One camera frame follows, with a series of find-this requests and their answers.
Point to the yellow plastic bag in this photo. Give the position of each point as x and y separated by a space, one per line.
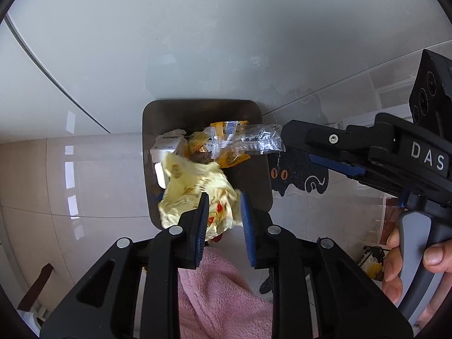
372 270

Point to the black cat shaped mat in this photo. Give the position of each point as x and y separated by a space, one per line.
300 173
265 284

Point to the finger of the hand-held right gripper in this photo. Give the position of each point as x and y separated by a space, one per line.
339 166
317 137

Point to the white glossy base cabinet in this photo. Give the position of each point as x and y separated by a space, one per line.
176 42

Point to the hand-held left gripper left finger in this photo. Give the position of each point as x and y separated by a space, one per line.
201 219

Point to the yellow and clear snack bag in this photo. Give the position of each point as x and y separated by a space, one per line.
247 137

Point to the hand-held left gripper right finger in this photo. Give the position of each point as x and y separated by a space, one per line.
246 219

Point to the pink fleece pants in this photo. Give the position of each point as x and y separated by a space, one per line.
219 296

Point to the white and pink carton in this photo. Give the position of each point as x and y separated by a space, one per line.
166 146

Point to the grey trash bin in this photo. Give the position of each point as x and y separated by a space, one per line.
197 113

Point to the person's right hand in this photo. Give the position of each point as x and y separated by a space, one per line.
392 265

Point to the clear plastic bottle blue cap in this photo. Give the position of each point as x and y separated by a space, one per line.
161 174

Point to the brown wooden chair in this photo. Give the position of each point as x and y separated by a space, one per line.
35 286

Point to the pale yellow wrapper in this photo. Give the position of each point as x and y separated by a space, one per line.
190 183

